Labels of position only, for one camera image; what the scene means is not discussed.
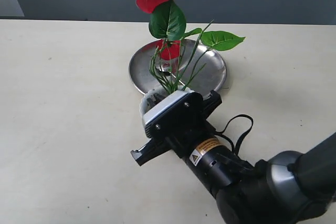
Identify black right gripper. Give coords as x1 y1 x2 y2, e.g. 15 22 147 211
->
131 90 252 190

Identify steel spoon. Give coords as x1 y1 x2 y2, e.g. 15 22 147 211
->
154 62 177 79

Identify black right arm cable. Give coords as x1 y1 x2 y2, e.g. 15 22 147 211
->
214 114 255 156

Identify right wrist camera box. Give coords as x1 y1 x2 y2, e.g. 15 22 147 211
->
143 92 204 138

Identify round steel plate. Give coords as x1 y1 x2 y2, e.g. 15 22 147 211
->
129 39 227 96

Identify white scalloped flower pot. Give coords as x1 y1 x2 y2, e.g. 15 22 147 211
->
140 86 194 126

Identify artificial red anthurium plant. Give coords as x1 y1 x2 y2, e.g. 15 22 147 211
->
135 0 245 94

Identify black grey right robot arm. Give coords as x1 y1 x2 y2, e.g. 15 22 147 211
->
131 90 335 223

